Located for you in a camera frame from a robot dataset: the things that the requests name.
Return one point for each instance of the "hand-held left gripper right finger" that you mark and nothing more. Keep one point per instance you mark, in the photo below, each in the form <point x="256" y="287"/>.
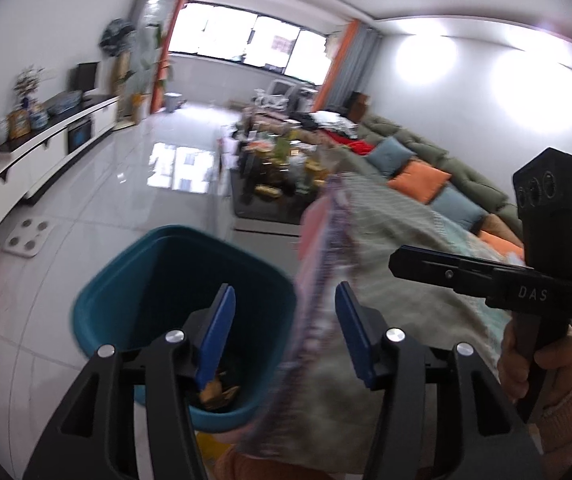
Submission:
<point x="353" y="340"/>

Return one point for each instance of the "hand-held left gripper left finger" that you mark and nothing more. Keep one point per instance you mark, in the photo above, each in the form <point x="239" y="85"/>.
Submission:
<point x="218" y="330"/>

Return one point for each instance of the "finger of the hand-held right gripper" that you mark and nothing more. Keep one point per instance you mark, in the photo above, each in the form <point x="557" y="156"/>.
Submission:
<point x="430" y="265"/>

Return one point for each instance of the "pink purple plastic packet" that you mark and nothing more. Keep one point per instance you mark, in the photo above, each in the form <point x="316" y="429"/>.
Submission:
<point x="316" y="260"/>

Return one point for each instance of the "teal plastic waste bin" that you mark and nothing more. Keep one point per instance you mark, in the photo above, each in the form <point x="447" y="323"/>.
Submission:
<point x="116" y="285"/>

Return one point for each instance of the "person's right hand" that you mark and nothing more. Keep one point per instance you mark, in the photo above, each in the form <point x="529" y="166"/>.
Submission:
<point x="508" y="370"/>

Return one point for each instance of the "green patterned tablecloth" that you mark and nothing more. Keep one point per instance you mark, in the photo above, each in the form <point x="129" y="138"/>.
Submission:
<point x="405" y="220"/>

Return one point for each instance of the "orange cushion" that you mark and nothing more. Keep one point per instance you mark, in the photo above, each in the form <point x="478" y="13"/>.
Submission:
<point x="500" y="241"/>
<point x="418" y="181"/>

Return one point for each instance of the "orange crumpled wrapper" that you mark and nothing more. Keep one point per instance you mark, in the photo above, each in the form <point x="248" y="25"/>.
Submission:
<point x="218" y="392"/>

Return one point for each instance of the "blue cushion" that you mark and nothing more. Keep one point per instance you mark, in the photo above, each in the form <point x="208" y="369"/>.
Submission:
<point x="389" y="154"/>
<point x="458" y="207"/>

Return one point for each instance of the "green sofa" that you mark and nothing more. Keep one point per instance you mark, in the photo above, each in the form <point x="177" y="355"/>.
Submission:
<point x="465" y="170"/>

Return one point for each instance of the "dark coffee table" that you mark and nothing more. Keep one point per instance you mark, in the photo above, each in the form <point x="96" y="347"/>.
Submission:
<point x="266" y="210"/>

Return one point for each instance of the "red cloth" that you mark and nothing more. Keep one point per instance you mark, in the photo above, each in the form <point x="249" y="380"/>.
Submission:
<point x="360" y="147"/>

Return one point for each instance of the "brown wooden cabinet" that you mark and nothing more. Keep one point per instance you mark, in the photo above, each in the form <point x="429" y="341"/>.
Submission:
<point x="358" y="105"/>

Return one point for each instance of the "white bathroom scale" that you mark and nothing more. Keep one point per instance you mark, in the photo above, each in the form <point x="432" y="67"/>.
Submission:
<point x="28" y="237"/>

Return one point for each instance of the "orange grey curtain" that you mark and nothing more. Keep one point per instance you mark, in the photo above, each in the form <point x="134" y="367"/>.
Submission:
<point x="178" y="35"/>
<point x="341" y="65"/>

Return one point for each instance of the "white office chair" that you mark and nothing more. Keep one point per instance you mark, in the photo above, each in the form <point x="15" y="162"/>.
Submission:
<point x="282" y="90"/>

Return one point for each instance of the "small grey pedal bin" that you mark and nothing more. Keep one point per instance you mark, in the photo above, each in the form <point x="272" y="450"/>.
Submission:
<point x="172" y="102"/>

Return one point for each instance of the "white black tv cabinet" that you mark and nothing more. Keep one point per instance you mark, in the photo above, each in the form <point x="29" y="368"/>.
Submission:
<point x="41" y="155"/>

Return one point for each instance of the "blue patterned bundle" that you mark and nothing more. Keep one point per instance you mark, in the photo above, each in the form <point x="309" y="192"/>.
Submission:
<point x="63" y="102"/>

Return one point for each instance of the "blue white ceramic jar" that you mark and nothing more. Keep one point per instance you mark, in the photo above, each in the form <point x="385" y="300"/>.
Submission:
<point x="38" y="119"/>

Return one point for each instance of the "black monitor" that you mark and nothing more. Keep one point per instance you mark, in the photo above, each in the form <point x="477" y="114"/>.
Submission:
<point x="87" y="76"/>

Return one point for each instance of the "large window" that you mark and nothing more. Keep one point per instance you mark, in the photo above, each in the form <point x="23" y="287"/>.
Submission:
<point x="246" y="35"/>

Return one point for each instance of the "flower vase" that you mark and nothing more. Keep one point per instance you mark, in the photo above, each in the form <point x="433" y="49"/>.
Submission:
<point x="28" y="87"/>

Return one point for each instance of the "dark patterned cloth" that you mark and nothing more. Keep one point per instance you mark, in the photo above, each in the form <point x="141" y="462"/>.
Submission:
<point x="116" y="37"/>

